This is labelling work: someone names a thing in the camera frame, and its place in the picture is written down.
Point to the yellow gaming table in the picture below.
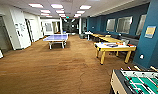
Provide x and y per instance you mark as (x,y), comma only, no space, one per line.
(115,47)

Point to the blue ping pong table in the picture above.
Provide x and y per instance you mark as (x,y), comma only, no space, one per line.
(56,37)

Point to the long yellow wooden table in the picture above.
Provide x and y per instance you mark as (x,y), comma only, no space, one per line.
(110,39)

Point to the interior glass window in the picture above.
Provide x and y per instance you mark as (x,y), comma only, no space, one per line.
(110,25)
(124,25)
(141,25)

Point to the rectangular ceiling light panel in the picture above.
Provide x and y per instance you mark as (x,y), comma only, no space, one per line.
(57,6)
(35,5)
(85,7)

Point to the green foosball table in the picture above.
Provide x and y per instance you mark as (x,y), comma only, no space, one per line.
(141,83)

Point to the grey hallway door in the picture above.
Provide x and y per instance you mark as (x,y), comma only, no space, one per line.
(1,35)

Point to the white outlet on blue wall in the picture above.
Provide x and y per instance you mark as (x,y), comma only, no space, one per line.
(141,56)

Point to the yellow wall sign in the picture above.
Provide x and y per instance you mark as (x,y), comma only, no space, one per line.
(150,31)

